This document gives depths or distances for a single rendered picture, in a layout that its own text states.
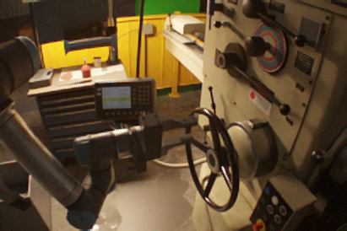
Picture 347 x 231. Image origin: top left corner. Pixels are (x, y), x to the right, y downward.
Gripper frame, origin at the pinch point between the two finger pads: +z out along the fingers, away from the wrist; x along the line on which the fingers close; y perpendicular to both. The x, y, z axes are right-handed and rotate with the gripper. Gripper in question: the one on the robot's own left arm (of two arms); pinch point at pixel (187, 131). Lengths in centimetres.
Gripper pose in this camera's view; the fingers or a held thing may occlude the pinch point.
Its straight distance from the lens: 71.3
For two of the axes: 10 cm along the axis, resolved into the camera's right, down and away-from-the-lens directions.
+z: 9.3, -1.7, 3.1
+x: -0.8, 7.6, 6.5
